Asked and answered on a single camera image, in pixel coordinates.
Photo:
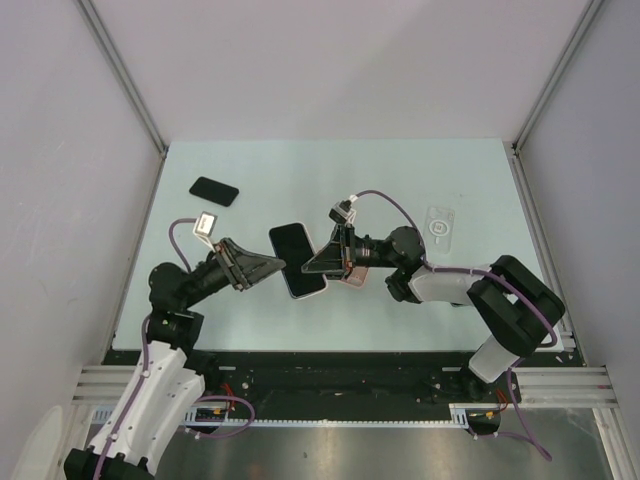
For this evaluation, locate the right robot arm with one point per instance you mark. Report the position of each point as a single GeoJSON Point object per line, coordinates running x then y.
{"type": "Point", "coordinates": [519, 310]}

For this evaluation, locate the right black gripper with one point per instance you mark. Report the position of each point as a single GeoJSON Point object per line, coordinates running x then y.
{"type": "Point", "coordinates": [339, 255]}

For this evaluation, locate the blue phone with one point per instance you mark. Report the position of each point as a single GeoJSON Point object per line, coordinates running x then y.
{"type": "Point", "coordinates": [296, 260]}

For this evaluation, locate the left aluminium frame post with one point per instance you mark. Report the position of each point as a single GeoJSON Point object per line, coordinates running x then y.
{"type": "Point", "coordinates": [114, 60]}

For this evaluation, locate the black phone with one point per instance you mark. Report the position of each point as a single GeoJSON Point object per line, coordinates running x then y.
{"type": "Point", "coordinates": [213, 191]}

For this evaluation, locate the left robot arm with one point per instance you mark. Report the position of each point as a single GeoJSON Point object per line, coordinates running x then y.
{"type": "Point", "coordinates": [166, 381]}

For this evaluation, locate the aluminium frame post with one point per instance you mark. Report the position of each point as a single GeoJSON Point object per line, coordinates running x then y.
{"type": "Point", "coordinates": [576, 39]}
{"type": "Point", "coordinates": [114, 60]}

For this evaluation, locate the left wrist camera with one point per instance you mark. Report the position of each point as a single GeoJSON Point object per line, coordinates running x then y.
{"type": "Point", "coordinates": [204, 225]}

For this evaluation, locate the pink phone case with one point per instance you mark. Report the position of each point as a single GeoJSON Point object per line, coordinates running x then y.
{"type": "Point", "coordinates": [356, 279]}

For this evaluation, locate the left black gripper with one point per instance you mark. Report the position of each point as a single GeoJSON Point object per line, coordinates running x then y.
{"type": "Point", "coordinates": [249, 267]}

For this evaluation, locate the clear phone case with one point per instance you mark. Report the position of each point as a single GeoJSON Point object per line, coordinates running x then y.
{"type": "Point", "coordinates": [438, 229]}

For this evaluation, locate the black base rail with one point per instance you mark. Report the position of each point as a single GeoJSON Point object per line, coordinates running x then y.
{"type": "Point", "coordinates": [347, 386]}

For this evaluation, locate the right aluminium frame post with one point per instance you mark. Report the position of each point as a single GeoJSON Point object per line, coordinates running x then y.
{"type": "Point", "coordinates": [576, 39]}

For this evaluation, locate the white cable duct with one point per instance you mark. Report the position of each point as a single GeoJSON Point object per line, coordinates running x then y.
{"type": "Point", "coordinates": [428, 416]}

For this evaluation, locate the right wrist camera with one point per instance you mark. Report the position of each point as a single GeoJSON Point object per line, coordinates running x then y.
{"type": "Point", "coordinates": [343, 212]}

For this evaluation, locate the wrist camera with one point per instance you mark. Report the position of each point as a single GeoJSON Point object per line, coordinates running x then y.
{"type": "Point", "coordinates": [204, 225]}
{"type": "Point", "coordinates": [343, 212]}

